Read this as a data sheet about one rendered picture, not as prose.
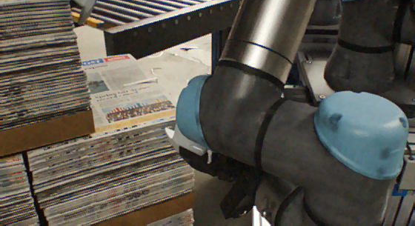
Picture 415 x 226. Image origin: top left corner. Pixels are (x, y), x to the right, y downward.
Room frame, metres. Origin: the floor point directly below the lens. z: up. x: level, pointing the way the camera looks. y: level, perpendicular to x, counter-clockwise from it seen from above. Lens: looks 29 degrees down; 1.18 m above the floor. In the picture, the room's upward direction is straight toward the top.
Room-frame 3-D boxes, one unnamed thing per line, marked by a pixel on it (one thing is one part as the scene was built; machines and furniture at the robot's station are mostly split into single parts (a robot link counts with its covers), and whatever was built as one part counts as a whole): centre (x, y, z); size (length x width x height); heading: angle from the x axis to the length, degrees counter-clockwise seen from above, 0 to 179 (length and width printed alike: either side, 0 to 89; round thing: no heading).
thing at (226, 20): (1.71, -0.12, 0.74); 1.34 x 0.05 x 0.12; 139
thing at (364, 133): (0.29, -0.12, 0.98); 0.11 x 0.08 x 0.11; 54
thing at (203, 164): (0.45, 0.00, 0.86); 0.09 x 0.05 x 0.02; 55
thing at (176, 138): (0.48, 0.03, 0.88); 0.09 x 0.03 x 0.06; 55
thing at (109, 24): (1.44, 0.45, 0.77); 0.47 x 0.05 x 0.05; 49
